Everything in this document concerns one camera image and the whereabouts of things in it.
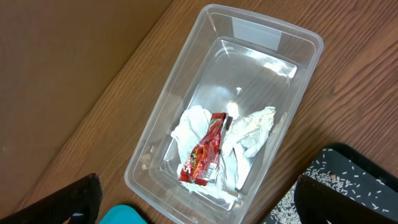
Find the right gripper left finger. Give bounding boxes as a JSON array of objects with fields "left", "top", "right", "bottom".
[{"left": 1, "top": 173, "right": 103, "bottom": 224}]

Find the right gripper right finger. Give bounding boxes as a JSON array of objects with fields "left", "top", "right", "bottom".
[{"left": 294, "top": 175, "right": 395, "bottom": 224}]

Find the white rice pile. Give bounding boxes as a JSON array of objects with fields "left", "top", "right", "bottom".
[{"left": 263, "top": 149, "right": 395, "bottom": 224}]

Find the red snack wrapper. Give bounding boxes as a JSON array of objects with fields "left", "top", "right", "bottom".
[{"left": 179, "top": 113, "right": 232, "bottom": 186}]

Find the white napkin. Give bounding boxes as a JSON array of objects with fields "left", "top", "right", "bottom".
[
  {"left": 170, "top": 105, "right": 212, "bottom": 183},
  {"left": 183, "top": 106, "right": 276, "bottom": 203}
]

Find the clear plastic waste bin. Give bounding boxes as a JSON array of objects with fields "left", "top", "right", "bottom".
[{"left": 124, "top": 4, "right": 323, "bottom": 223}]

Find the teal serving tray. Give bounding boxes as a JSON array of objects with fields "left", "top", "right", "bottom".
[{"left": 99, "top": 205, "right": 147, "bottom": 224}]

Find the black rectangular tray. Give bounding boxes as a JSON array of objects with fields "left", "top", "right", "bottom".
[{"left": 264, "top": 143, "right": 397, "bottom": 224}]

